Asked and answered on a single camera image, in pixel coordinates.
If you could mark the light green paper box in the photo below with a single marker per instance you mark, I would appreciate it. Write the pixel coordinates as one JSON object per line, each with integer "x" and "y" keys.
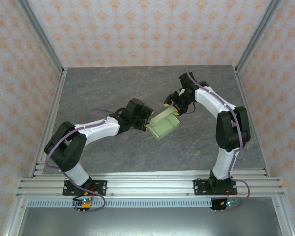
{"x": 164, "y": 126}

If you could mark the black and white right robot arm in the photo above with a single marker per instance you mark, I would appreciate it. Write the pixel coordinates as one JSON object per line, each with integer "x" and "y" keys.
{"x": 233, "y": 130}

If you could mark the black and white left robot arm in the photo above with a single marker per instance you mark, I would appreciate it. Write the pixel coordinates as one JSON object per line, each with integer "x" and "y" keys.
{"x": 64, "y": 147}

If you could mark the wide aluminium mounting beam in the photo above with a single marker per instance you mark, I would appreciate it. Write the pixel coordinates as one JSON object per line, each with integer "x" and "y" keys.
{"x": 150, "y": 188}

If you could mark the grey metal shelf panel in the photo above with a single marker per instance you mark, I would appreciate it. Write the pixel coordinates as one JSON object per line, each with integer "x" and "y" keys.
{"x": 147, "y": 221}

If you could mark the yellow connector circuit board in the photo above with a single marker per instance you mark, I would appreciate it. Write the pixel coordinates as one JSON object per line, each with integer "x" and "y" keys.
{"x": 84, "y": 203}

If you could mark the small lit circuit board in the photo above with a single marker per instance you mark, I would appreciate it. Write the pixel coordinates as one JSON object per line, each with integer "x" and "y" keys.
{"x": 229, "y": 203}

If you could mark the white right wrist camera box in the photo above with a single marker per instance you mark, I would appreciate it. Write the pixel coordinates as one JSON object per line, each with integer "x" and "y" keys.
{"x": 182, "y": 92}

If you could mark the narrow aluminium table edge rail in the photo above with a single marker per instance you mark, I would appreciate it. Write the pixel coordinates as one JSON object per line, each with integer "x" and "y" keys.
{"x": 150, "y": 175}

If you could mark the aluminium table side rail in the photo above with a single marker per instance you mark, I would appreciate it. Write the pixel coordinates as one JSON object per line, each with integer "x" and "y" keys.
{"x": 57, "y": 93}
{"x": 245, "y": 98}

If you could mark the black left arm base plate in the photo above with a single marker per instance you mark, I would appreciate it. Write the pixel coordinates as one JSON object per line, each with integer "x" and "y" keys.
{"x": 100, "y": 188}

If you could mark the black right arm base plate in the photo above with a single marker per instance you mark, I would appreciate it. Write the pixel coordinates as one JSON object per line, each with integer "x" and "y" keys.
{"x": 201, "y": 188}

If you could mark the aluminium frame post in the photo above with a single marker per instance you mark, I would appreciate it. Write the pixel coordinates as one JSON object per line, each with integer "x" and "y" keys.
{"x": 257, "y": 34}
{"x": 43, "y": 34}

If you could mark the aluminium lower frame strut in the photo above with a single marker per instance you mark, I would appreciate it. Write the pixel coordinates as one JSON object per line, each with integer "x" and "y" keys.
{"x": 14, "y": 218}
{"x": 284, "y": 218}

